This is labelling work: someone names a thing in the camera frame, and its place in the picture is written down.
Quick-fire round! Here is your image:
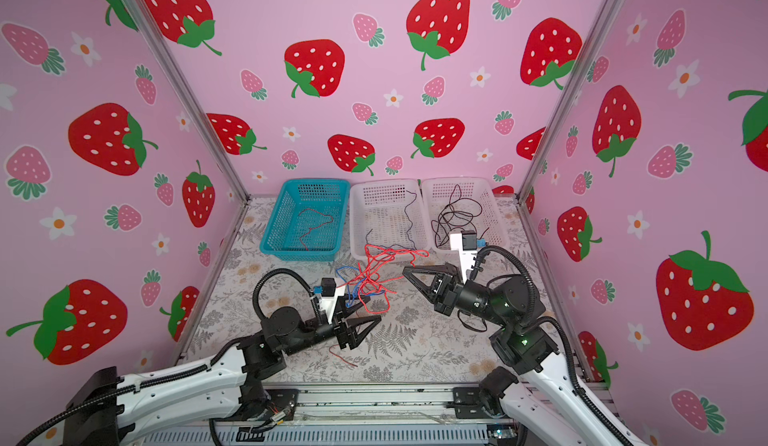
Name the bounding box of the white middle plastic basket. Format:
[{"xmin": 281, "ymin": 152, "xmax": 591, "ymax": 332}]
[{"xmin": 349, "ymin": 179, "xmax": 430, "ymax": 260}]

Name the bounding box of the white right plastic basket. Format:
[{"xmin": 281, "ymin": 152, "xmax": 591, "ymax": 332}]
[{"xmin": 421, "ymin": 177, "xmax": 510, "ymax": 261}]

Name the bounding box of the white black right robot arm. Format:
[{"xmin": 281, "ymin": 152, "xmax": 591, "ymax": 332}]
[{"xmin": 403, "ymin": 245, "xmax": 643, "ymax": 445}]

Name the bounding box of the aluminium corner post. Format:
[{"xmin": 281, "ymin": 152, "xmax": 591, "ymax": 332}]
[
  {"xmin": 122, "ymin": 0, "xmax": 250, "ymax": 203},
  {"xmin": 516, "ymin": 0, "xmax": 626, "ymax": 204}
]

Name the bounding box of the aluminium right corner post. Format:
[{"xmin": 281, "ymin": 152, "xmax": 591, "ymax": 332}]
[{"xmin": 516, "ymin": 0, "xmax": 626, "ymax": 204}]

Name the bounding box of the red cable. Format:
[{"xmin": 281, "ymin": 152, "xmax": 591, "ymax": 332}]
[
  {"xmin": 326, "ymin": 243, "xmax": 430, "ymax": 369},
  {"xmin": 296, "ymin": 207, "xmax": 337, "ymax": 249}
]

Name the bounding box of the white plastic basket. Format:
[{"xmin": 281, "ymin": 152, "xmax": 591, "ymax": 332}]
[
  {"xmin": 349, "ymin": 179, "xmax": 430, "ymax": 260},
  {"xmin": 421, "ymin": 177, "xmax": 510, "ymax": 261}
]

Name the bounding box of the black cable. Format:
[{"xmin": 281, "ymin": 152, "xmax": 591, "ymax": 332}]
[
  {"xmin": 433, "ymin": 197, "xmax": 492, "ymax": 251},
  {"xmin": 436, "ymin": 183, "xmax": 484, "ymax": 243}
]

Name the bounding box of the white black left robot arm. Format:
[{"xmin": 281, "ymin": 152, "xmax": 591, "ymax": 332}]
[{"xmin": 19, "ymin": 268, "xmax": 382, "ymax": 445}]

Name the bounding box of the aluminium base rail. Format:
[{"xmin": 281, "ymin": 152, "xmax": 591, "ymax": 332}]
[{"xmin": 149, "ymin": 382, "xmax": 625, "ymax": 446}]

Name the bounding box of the teal plastic basket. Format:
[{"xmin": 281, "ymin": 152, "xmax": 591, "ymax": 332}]
[{"xmin": 260, "ymin": 178, "xmax": 350, "ymax": 262}]

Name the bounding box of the aluminium left corner post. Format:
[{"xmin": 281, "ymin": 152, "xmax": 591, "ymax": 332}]
[{"xmin": 122, "ymin": 0, "xmax": 250, "ymax": 203}]

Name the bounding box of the blue cable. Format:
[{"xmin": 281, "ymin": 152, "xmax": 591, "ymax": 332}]
[
  {"xmin": 334, "ymin": 264, "xmax": 385, "ymax": 306},
  {"xmin": 362, "ymin": 189, "xmax": 420, "ymax": 255}
]

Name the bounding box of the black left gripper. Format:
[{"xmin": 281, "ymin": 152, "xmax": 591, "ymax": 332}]
[{"xmin": 284, "ymin": 293, "xmax": 378, "ymax": 361}]

